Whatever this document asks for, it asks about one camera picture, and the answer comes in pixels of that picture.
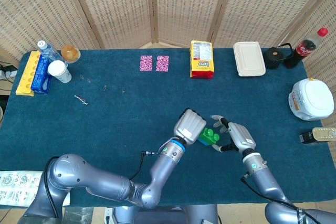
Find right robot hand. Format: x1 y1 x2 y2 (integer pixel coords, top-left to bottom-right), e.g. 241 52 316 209
211 114 257 154

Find black pot with handle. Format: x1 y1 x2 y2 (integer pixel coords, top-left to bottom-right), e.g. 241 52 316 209
264 42 294 70

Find white plastic cup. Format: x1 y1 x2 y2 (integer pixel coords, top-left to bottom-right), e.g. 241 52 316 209
47 60 72 83

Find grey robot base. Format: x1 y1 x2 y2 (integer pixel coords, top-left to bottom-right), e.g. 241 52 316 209
104 204 220 224

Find blue carton box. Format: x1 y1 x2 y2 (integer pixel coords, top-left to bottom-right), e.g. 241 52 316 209
30 55 53 95

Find black and gold box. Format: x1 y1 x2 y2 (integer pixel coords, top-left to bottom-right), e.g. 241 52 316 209
299 126 336 145

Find white rice cooker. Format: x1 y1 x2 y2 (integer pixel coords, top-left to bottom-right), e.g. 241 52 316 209
288 78 334 122

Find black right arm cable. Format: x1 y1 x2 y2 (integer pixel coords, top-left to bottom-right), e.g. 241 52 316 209
240 173 322 224

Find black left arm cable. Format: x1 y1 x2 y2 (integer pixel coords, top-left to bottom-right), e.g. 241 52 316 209
130 151 161 180

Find orange jelly cup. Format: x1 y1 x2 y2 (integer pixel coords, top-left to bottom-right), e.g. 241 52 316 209
60 45 81 64

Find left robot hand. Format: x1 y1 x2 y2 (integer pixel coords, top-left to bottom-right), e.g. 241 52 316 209
173 108 208 145

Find woven folding screen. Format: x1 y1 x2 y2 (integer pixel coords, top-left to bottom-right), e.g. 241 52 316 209
0 0 336 83

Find cola bottle red cap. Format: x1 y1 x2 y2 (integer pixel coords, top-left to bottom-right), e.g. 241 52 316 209
283 27 329 69

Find printed white plastic bag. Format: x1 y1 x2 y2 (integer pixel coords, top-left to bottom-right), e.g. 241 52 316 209
0 170 71 206

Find beige lidded lunch box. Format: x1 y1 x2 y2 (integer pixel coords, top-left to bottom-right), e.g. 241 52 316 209
233 41 266 78

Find yellow plastic tray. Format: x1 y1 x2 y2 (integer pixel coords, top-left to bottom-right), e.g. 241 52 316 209
15 50 41 97

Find white power strip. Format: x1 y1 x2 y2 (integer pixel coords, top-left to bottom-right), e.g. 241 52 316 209
0 63 18 79

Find blue table cloth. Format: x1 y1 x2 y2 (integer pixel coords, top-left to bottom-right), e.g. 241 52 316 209
0 48 336 208

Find clear water bottle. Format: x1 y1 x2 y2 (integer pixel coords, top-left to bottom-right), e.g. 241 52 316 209
37 40 64 63

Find yellow red snack bag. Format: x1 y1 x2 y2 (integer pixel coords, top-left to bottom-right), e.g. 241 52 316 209
190 40 215 79

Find pink patterned card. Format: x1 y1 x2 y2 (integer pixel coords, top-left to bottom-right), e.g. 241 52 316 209
155 55 170 72
139 55 153 72

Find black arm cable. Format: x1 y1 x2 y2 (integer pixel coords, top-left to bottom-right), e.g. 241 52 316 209
130 151 161 180
240 173 322 224

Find green toy brick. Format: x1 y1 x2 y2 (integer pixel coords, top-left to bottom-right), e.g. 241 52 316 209
198 127 221 146

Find small beaded keychain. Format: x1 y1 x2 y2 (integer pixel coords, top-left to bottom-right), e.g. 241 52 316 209
74 94 89 106

